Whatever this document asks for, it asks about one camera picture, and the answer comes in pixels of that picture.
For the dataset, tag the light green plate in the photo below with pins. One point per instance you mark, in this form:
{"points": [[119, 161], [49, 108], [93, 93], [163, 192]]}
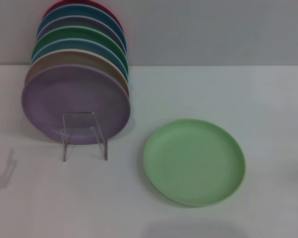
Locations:
{"points": [[193, 163]]}

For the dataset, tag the clear acrylic plate rack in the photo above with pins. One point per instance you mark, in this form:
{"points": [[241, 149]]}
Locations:
{"points": [[101, 146]]}

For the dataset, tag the lilac plate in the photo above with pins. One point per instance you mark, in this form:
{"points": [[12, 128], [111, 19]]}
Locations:
{"points": [[74, 99]]}

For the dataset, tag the beige plate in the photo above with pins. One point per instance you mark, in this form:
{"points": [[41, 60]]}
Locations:
{"points": [[52, 59]]}

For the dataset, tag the dark green plate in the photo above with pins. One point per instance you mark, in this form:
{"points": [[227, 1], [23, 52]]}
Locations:
{"points": [[64, 33]]}

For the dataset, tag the light blue plate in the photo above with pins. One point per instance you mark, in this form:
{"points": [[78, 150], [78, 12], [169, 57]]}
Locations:
{"points": [[52, 46]]}

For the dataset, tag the grey purple plate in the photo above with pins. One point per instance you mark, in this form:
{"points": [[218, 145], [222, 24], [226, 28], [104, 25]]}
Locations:
{"points": [[64, 22]]}

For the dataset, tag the teal blue plate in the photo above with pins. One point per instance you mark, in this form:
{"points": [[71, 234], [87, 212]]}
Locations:
{"points": [[69, 11]]}

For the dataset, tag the red plate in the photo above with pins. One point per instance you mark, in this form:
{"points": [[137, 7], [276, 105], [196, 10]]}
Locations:
{"points": [[56, 3]]}

